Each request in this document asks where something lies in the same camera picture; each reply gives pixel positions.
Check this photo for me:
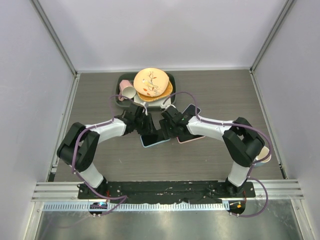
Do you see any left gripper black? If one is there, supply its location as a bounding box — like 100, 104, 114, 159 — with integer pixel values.
134, 114, 157, 137

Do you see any green phone black screen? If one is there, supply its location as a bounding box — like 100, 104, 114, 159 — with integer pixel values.
141, 133, 168, 147

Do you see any light blue phone case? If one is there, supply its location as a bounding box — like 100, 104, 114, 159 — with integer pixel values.
139, 133, 171, 148

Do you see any pink phone case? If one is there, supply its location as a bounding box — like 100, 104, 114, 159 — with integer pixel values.
175, 134, 206, 145

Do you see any blue phone black screen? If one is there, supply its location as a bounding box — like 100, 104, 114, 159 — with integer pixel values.
181, 104, 201, 121

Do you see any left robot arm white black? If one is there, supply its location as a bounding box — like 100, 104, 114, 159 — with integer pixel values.
56, 102, 157, 200

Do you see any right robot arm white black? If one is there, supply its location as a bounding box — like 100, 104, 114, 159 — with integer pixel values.
160, 105, 265, 198

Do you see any white square plate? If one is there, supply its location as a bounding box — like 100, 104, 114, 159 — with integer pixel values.
133, 94, 166, 108

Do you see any peach floral plate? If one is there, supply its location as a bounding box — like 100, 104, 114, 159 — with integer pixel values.
133, 67, 169, 97

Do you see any pink mug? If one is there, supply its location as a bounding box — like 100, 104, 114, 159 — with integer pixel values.
118, 79, 137, 102

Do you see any light blue cup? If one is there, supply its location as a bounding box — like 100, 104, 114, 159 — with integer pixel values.
253, 146, 272, 168

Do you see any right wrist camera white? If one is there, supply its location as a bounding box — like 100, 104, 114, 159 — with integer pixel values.
160, 100, 175, 111

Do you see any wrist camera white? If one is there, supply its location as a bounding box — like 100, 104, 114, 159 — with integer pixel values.
160, 100, 175, 111
140, 101, 149, 116

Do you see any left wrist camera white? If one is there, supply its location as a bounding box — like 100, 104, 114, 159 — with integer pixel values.
140, 101, 149, 116

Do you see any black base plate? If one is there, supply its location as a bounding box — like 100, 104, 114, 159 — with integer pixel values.
77, 180, 256, 205

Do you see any white slotted cable duct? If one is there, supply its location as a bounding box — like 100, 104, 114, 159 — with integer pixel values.
42, 201, 230, 212

